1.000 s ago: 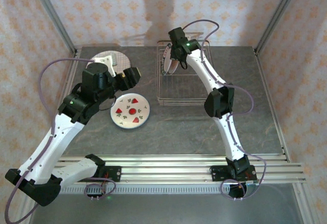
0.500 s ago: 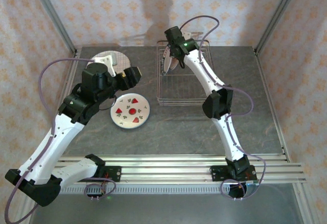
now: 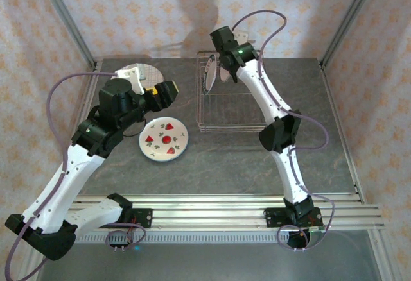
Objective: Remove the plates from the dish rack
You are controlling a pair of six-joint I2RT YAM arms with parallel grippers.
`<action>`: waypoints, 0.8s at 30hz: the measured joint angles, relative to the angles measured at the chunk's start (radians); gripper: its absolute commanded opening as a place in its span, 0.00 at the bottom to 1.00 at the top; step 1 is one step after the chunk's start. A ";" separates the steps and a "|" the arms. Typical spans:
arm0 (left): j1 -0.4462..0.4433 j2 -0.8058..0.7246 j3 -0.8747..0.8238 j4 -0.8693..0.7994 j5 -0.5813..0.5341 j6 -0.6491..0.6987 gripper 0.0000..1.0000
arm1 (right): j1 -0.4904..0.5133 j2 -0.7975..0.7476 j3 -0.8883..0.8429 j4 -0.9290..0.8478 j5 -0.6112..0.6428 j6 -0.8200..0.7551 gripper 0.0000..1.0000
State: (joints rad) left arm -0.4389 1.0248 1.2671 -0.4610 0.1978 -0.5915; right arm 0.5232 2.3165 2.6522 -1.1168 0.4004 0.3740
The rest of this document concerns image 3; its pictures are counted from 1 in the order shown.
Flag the black cable connector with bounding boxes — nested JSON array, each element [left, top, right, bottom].
[[108, 241, 129, 253]]

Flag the aluminium table side rail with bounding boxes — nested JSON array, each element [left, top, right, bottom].
[[53, 61, 103, 205], [319, 58, 367, 205]]

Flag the aluminium frame post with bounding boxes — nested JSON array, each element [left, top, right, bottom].
[[319, 0, 385, 70], [33, 0, 99, 72]]

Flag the plaid striped plate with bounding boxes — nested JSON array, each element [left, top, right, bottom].
[[110, 63, 165, 91]]

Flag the dark electronics module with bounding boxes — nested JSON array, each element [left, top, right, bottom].
[[286, 226, 327, 251]]

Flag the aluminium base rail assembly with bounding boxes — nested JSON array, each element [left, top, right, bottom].
[[33, 192, 386, 232]]

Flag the copper wire dish rack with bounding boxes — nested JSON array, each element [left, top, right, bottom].
[[195, 49, 274, 133]]

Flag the grey slotted cable duct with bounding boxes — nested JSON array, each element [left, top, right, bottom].
[[48, 232, 292, 245]]

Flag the grey metal shelf panel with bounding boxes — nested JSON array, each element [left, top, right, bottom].
[[35, 242, 381, 281]]

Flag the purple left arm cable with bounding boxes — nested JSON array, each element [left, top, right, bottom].
[[4, 71, 147, 281]]

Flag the white plate red strawberries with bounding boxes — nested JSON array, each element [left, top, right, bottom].
[[138, 116, 189, 163]]

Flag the thin black gripper wire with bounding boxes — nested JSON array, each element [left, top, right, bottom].
[[123, 118, 146, 137]]

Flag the aluminium frame leg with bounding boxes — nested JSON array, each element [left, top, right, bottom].
[[365, 229, 398, 281], [17, 229, 49, 281]]

